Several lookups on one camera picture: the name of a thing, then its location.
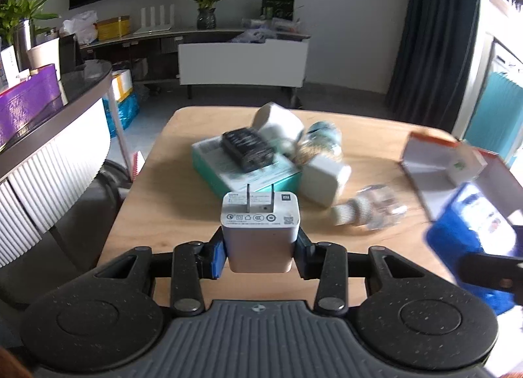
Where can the curved side cabinet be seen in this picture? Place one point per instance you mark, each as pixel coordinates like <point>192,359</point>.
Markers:
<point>45,171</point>

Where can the orange cardboard box tray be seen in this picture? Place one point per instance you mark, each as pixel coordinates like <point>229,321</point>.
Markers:
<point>437,168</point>

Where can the purple tin box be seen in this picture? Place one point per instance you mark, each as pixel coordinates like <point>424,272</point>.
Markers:
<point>34,98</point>

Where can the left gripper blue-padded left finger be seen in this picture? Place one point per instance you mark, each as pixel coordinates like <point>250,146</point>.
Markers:
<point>192,262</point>

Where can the toothpick jar with blue label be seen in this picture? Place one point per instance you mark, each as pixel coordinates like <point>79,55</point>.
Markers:
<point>321,139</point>

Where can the dark blue curtain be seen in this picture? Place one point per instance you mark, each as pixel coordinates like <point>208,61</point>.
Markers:
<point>433,62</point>

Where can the teal adhesive bandage box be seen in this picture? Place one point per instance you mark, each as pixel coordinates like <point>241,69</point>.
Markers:
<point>223,175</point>

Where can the blue plastic bag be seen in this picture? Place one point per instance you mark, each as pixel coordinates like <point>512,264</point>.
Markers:
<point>128,109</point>

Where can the white yellow cardboard box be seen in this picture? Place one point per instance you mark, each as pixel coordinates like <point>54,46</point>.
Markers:
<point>122,85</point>

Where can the steel thermos bottle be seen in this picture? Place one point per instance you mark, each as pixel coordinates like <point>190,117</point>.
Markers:
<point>23,41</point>

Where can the small white USB charger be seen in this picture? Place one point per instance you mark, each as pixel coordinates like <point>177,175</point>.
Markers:
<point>323,180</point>

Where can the black charger adapter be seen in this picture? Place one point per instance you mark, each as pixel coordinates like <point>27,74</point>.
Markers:
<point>248,150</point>

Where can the person's left hand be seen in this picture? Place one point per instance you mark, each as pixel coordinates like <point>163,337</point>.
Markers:
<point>10,367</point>

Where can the red white booklet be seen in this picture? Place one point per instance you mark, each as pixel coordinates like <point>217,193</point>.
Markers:
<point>138,161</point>

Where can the green plant on cabinet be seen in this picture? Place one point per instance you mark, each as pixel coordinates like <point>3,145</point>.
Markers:
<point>14,12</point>

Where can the clear liquid refill bottle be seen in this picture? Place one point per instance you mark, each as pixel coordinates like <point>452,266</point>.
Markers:
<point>374,207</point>

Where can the white Xiaomi charger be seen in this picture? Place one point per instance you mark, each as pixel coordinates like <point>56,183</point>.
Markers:
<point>260,230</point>

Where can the blue tissue pack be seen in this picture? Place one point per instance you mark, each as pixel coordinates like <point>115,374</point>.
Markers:
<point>469,223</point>

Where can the white plastic bag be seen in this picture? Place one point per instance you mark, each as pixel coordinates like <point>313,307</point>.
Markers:
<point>83,26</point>

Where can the white wifi router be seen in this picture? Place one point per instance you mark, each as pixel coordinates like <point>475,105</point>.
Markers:
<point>156,20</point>

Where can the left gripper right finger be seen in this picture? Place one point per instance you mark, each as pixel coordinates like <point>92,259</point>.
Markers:
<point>326,262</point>

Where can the dark picture box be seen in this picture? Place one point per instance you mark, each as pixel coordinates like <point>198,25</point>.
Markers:
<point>281,9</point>

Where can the teal suitcase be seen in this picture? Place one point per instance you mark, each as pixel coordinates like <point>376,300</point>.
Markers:
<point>496,124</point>

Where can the paper cup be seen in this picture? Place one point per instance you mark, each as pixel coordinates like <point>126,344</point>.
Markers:
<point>46,54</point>

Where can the TV console cabinet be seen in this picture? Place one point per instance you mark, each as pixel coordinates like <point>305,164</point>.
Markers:
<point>193,58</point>

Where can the yellow tin box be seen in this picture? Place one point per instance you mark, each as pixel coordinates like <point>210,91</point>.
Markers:
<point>113,28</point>

